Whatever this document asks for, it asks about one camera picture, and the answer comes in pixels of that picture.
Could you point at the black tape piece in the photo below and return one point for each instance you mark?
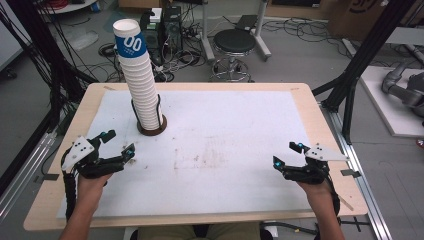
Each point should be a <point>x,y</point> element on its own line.
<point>350,173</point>
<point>50,177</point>

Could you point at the white rolling stand frame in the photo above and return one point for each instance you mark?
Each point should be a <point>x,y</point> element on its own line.
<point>206,45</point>

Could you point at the white round table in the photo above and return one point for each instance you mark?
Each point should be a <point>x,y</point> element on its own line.
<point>71,7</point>

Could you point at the person's right hand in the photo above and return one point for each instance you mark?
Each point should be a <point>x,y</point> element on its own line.
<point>316,190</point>

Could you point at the brown cardboard box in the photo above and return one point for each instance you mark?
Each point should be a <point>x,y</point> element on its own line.
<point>350,20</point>

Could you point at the black metal frame post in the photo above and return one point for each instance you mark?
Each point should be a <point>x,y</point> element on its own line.
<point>36,40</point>
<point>366,46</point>

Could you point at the clear plastic sheet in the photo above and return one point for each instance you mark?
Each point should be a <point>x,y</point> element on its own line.
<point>81,38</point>

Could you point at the person's khaki trousers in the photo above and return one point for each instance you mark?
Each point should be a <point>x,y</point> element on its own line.
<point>166,233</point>

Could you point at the stack of paper cups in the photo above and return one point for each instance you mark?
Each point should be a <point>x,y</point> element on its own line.
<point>138,83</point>

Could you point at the black flat device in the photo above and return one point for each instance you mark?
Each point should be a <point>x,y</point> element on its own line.
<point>246,22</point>

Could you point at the person's left hand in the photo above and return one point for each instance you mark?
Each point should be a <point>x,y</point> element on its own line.
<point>90,186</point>

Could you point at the white table mat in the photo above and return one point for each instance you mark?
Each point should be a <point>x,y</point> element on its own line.
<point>216,126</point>

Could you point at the white floor platform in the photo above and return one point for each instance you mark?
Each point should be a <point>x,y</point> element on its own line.
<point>383,111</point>

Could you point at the aluminium rail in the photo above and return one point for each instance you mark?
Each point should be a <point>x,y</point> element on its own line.
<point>20,186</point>
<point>363,190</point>

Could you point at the black round stool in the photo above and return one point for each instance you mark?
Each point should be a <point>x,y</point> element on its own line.
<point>234,40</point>

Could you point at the black computer tower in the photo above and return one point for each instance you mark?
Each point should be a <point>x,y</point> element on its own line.
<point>153,40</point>
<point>172,28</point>

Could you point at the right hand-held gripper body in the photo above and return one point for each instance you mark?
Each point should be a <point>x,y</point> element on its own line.
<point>310,170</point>

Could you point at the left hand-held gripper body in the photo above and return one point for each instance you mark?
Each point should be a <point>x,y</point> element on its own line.
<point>83,163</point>

